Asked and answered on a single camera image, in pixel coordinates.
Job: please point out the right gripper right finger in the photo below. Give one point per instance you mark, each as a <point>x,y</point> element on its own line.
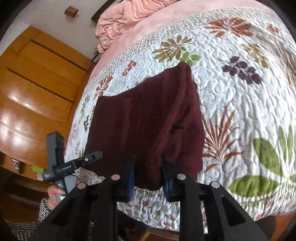
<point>207,212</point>

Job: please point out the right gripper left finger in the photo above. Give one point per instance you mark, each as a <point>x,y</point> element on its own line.
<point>89,212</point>

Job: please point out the maroon pants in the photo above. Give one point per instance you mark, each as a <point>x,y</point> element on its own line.
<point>158,119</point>

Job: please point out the left hand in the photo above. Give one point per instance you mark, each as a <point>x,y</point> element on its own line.
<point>53,191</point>

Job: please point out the orange wooden wardrobe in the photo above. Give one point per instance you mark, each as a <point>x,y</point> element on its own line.
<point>42,80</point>

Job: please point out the floral quilted bedspread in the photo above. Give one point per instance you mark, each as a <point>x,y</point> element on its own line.
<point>243,62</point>

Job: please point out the pink blanket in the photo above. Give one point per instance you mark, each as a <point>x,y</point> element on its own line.
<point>123,16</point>

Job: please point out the dark headboard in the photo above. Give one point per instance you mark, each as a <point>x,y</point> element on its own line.
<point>100,11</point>

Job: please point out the pink bed sheet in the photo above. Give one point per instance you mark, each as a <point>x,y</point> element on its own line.
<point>174,12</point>

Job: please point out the brown wall switch panel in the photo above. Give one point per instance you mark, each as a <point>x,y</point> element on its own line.
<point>71,11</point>

